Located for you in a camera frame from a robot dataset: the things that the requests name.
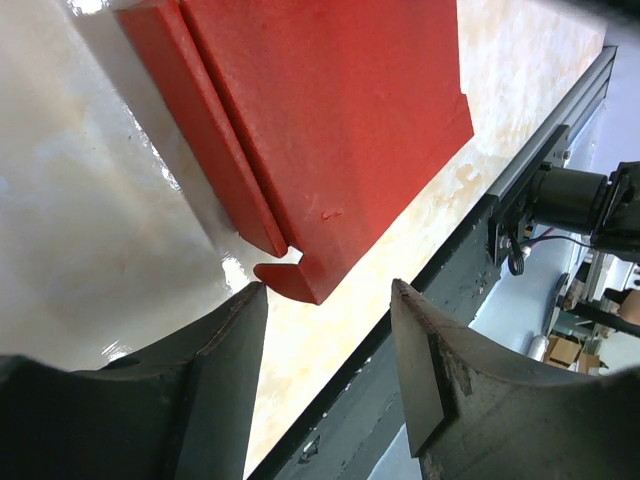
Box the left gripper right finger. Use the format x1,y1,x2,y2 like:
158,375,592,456
390,280,639,479

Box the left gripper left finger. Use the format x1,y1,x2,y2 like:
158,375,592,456
1,282,268,479

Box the red paper box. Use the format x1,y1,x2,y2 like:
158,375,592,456
116,1,473,304

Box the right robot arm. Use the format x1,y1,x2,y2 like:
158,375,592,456
528,162,639,263

